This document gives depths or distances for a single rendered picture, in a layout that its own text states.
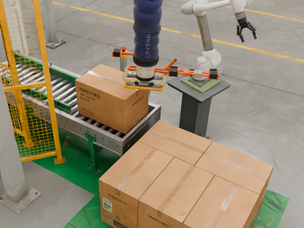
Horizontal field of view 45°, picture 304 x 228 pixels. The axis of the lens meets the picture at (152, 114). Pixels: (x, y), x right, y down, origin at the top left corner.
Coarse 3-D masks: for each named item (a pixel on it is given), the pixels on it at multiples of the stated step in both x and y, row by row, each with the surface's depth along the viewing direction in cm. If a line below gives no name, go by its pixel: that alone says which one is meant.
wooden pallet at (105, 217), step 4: (260, 204) 346; (100, 212) 335; (256, 212) 340; (104, 216) 335; (108, 216) 331; (104, 220) 338; (108, 220) 335; (112, 220) 331; (116, 220) 327; (252, 220) 331; (112, 224) 334; (116, 224) 336; (120, 224) 336; (124, 224) 323
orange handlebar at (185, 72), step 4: (124, 52) 349; (128, 52) 350; (132, 52) 350; (128, 68) 327; (132, 68) 326; (156, 68) 328; (160, 68) 328; (164, 68) 328; (164, 72) 325; (168, 72) 325; (180, 72) 324; (184, 72) 323; (188, 72) 323; (192, 72) 327; (204, 72) 326; (208, 72) 326; (208, 76) 324
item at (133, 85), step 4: (128, 84) 326; (132, 84) 327; (136, 84) 326; (148, 84) 328; (152, 84) 325; (128, 88) 325; (132, 88) 325; (136, 88) 324; (140, 88) 324; (144, 88) 324; (148, 88) 323; (152, 88) 324; (156, 88) 324; (160, 88) 324
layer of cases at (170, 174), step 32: (160, 128) 367; (128, 160) 329; (160, 160) 331; (192, 160) 332; (224, 160) 334; (256, 160) 335; (128, 192) 299; (160, 192) 301; (192, 192) 302; (224, 192) 303; (256, 192) 304; (128, 224) 320; (160, 224) 294; (192, 224) 277; (224, 224) 278
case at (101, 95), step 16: (80, 80) 358; (96, 80) 359; (112, 80) 360; (80, 96) 366; (96, 96) 353; (112, 96) 340; (128, 96) 338; (144, 96) 364; (80, 112) 379; (96, 112) 365; (112, 112) 352; (128, 112) 347; (144, 112) 376; (128, 128) 359
